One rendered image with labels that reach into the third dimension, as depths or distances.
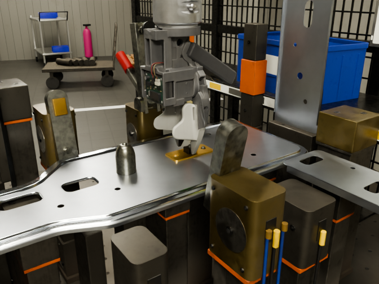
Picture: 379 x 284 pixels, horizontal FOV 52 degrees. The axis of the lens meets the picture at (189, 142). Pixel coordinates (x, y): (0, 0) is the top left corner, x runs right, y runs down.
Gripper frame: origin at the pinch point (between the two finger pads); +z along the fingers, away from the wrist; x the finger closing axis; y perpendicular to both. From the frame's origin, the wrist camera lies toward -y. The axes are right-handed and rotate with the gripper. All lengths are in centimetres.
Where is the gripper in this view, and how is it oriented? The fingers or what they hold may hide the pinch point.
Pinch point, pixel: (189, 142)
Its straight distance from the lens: 69.1
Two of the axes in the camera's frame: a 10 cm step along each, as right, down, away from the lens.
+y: -8.2, 2.2, -5.3
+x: 5.8, 3.0, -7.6
